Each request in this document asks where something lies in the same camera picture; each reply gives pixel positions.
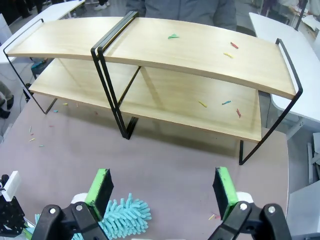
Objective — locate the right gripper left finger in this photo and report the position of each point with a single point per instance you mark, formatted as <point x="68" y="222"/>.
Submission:
<point x="100" y="190"/>

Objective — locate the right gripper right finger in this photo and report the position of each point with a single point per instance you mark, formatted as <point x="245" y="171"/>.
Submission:
<point x="225" y="190"/>

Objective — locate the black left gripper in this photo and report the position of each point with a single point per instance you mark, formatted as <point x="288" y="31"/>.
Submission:
<point x="11" y="217"/>

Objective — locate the teal chenille duster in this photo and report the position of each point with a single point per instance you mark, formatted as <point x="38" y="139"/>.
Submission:
<point x="38" y="220"/>
<point x="127" y="217"/>

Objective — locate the grey metal box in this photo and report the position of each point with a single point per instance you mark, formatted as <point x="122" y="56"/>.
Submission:
<point x="303" y="212"/>

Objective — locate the blue paper scrap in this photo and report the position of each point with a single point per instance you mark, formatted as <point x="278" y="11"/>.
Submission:
<point x="226" y="102"/>

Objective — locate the white side table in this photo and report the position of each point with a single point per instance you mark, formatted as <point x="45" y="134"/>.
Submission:
<point x="287" y="62"/>

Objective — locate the green folded paper scrap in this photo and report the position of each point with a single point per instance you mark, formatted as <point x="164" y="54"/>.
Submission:
<point x="173" y="36"/>

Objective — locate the person in grey jacket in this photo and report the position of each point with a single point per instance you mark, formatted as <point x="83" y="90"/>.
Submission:
<point x="182" y="11"/>

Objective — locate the black stand pole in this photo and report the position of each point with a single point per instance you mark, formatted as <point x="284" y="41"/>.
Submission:
<point x="302" y="13"/>

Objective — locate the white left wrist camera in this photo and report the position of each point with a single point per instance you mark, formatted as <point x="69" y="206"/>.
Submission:
<point x="12" y="185"/>

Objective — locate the wooden shelf unit black frame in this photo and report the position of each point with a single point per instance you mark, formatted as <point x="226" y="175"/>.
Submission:
<point x="67" y="37"/>
<point x="200" y="57"/>

